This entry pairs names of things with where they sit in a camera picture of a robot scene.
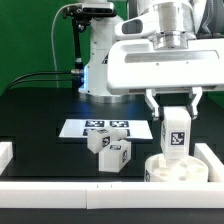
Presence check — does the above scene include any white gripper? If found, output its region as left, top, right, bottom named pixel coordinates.
left=106, top=39, right=224, bottom=120

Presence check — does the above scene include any white round stool seat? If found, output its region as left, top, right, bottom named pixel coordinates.
left=144, top=154, right=209, bottom=183

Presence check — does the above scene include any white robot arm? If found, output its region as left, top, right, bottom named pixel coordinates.
left=106, top=0, right=224, bottom=119

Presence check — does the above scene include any white marker sheet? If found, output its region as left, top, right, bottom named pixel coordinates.
left=59, top=119, right=152, bottom=140

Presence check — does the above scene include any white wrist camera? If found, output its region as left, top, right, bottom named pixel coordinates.
left=114, top=18, right=158, bottom=40

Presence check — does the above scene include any black cable upper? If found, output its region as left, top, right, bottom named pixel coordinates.
left=3, top=70, right=83, bottom=95

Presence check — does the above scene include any black cable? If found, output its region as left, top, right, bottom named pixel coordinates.
left=3, top=77, right=83, bottom=96
left=3, top=70, right=83, bottom=95

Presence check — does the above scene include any white cable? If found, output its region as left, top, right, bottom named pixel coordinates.
left=50, top=3, right=81, bottom=89

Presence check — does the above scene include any black cable lower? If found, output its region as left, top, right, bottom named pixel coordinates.
left=3, top=77, right=83, bottom=96

